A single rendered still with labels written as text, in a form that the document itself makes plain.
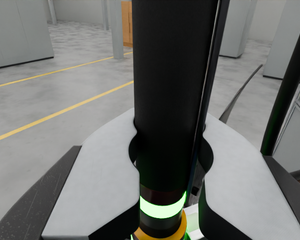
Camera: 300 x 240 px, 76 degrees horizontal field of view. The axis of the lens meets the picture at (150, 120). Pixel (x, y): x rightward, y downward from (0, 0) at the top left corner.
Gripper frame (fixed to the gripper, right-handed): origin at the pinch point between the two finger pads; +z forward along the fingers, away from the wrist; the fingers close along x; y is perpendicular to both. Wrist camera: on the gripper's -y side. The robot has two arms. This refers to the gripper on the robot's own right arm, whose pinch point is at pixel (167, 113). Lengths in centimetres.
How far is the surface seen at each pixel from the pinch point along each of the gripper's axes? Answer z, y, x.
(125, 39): 831, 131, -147
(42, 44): 566, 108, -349
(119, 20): 611, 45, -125
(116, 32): 601, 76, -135
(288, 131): 104, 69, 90
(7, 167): 128, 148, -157
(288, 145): 98, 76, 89
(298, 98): 109, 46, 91
